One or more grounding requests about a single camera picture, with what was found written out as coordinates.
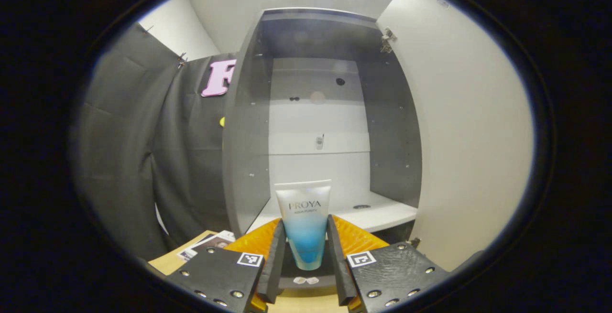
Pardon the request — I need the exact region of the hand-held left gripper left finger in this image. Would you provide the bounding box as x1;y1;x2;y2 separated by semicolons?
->
165;217;287;313

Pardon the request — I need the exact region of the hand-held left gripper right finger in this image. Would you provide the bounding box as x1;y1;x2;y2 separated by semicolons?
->
327;214;450;313

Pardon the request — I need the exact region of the white and blue tube bottle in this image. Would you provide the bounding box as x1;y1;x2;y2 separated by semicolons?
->
274;179;332;271

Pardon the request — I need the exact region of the dark grey cabinet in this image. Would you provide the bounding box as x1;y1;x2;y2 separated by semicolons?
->
221;7;424;291

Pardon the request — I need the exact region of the white cabinet shelf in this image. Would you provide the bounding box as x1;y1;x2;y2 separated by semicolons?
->
246;190;419;234

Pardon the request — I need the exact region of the white portrait cover book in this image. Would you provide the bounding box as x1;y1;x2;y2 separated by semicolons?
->
177;230;236;262

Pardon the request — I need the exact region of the black backdrop cloth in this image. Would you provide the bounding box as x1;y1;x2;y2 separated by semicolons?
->
72;22;237;261

